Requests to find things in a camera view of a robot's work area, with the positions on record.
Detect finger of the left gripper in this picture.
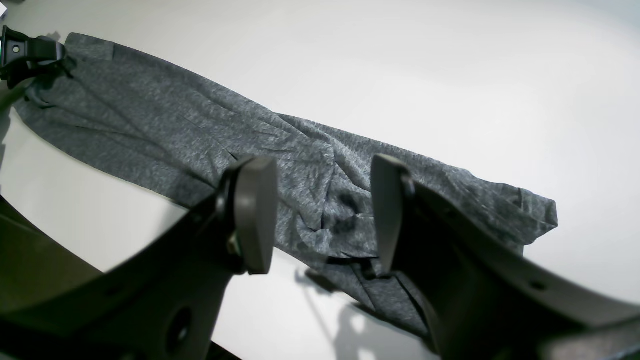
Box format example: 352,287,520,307
0,25,67,90

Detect grey heather long-sleeve shirt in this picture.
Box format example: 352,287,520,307
14,33,558,337

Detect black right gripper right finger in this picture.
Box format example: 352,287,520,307
370,154,640,360

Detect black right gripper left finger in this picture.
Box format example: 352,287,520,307
1,156,279,360

